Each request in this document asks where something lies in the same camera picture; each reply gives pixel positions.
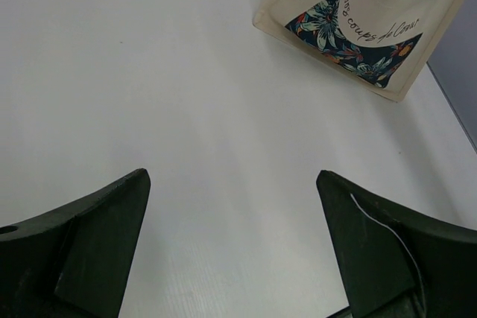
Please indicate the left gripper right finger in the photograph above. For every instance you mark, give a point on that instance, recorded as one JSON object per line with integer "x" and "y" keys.
{"x": 395, "y": 261}

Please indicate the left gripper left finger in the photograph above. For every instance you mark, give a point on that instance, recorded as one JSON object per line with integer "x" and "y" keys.
{"x": 74, "y": 261}

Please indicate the beige canvas tote bag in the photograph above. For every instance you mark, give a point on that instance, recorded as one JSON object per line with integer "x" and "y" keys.
{"x": 382, "y": 44}

